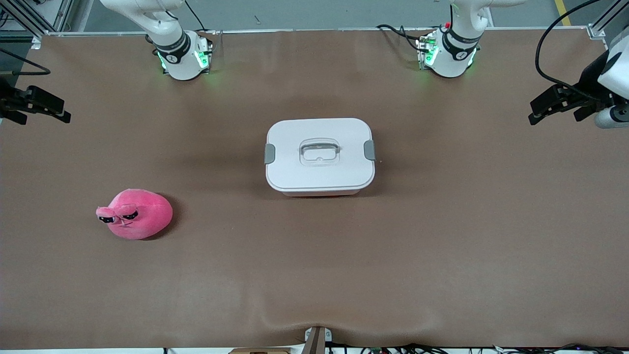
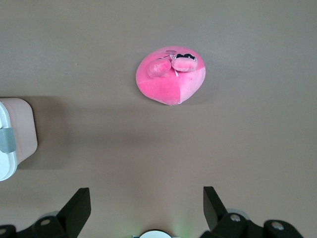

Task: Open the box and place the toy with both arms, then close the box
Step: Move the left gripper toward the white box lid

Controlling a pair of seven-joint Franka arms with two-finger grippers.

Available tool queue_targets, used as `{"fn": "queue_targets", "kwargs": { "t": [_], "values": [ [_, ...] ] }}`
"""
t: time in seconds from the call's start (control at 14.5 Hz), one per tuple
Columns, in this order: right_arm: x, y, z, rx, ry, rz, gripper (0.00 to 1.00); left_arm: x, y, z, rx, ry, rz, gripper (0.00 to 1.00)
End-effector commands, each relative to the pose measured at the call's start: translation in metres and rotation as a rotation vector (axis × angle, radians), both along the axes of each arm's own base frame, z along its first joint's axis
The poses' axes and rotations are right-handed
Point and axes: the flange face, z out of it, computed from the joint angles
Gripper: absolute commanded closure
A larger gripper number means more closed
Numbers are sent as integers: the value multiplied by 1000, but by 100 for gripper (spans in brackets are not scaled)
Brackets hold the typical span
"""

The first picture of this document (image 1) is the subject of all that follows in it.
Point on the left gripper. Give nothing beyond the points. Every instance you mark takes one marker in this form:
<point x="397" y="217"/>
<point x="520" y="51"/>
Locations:
<point x="588" y="81"/>

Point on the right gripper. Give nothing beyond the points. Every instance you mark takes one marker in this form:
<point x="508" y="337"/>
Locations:
<point x="7" y="98"/>

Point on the pink plush toy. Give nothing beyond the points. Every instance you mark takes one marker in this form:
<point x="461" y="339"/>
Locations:
<point x="147" y="216"/>

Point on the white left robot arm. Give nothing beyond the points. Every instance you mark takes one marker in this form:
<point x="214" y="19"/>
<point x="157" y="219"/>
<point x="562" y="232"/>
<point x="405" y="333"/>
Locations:
<point x="452" y="59"/>

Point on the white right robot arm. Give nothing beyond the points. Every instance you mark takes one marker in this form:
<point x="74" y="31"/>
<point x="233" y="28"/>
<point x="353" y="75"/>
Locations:
<point x="172" y="59"/>

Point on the pink translucent storage box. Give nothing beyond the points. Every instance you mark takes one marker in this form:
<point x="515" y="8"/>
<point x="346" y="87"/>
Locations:
<point x="319" y="193"/>

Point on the grey lid latch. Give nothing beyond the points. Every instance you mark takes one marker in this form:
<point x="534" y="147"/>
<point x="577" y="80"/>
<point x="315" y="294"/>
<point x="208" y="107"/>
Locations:
<point x="270" y="153"/>
<point x="369" y="150"/>

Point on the brown table mat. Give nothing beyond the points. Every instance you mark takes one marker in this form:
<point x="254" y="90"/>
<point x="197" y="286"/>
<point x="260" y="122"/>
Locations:
<point x="314" y="270"/>

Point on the brown cardboard piece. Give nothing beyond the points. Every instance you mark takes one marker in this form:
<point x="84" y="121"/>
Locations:
<point x="260" y="351"/>

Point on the aluminium frame profile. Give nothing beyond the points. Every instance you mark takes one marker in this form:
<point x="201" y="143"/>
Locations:
<point x="609" y="14"/>
<point x="29" y="19"/>

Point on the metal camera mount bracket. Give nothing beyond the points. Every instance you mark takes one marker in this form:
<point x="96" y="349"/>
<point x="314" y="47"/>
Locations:
<point x="314" y="341"/>

